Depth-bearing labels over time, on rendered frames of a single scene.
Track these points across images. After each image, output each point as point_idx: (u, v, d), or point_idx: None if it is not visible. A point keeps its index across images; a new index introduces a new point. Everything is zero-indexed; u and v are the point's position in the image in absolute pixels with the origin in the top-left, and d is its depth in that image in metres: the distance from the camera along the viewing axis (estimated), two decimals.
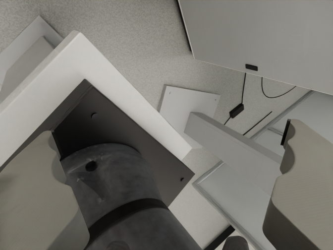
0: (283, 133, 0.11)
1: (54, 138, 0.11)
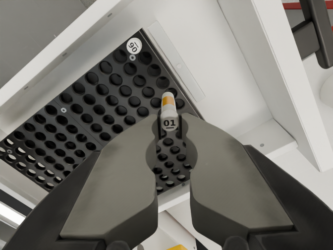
0: (179, 128, 0.12)
1: (158, 122, 0.12)
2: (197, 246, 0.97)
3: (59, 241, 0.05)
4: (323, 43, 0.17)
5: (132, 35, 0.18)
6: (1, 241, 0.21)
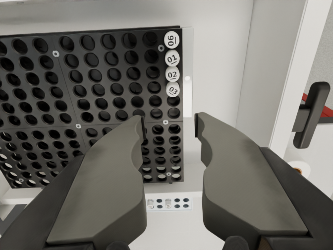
0: (195, 127, 0.12)
1: (141, 123, 0.12)
2: None
3: (46, 248, 0.05)
4: (307, 129, 0.20)
5: (174, 29, 0.17)
6: None
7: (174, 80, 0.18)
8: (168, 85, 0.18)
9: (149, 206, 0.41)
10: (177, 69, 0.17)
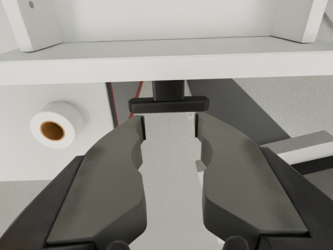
0: (195, 127, 0.12)
1: (141, 123, 0.12)
2: None
3: (46, 248, 0.05)
4: (158, 104, 0.18)
5: None
6: None
7: None
8: None
9: None
10: None
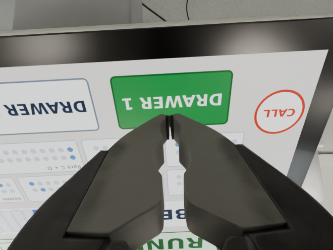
0: (171, 129, 0.12)
1: (166, 122, 0.12)
2: None
3: (65, 238, 0.06)
4: None
5: None
6: None
7: None
8: None
9: None
10: None
